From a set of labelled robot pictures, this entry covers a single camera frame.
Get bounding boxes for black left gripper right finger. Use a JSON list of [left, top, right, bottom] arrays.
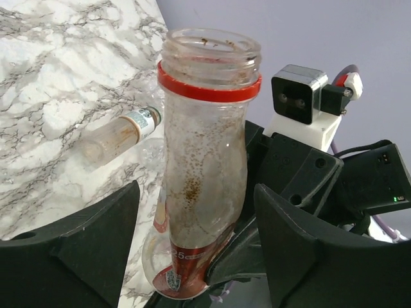
[[254, 184, 410, 307]]

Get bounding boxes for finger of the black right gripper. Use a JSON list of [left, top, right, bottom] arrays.
[[205, 218, 267, 286]]

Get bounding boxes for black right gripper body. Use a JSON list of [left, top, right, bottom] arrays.
[[239, 122, 410, 227]]

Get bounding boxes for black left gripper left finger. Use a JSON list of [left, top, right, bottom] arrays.
[[1, 181, 140, 307]]

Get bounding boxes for clear bottle green white label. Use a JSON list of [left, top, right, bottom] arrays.
[[79, 106, 162, 167]]

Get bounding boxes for clear plastic bottle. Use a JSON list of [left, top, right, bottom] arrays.
[[140, 81, 165, 173]]

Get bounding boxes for clear bottle red label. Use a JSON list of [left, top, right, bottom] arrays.
[[141, 28, 261, 300]]

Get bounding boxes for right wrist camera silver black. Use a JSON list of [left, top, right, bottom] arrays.
[[263, 64, 363, 152]]

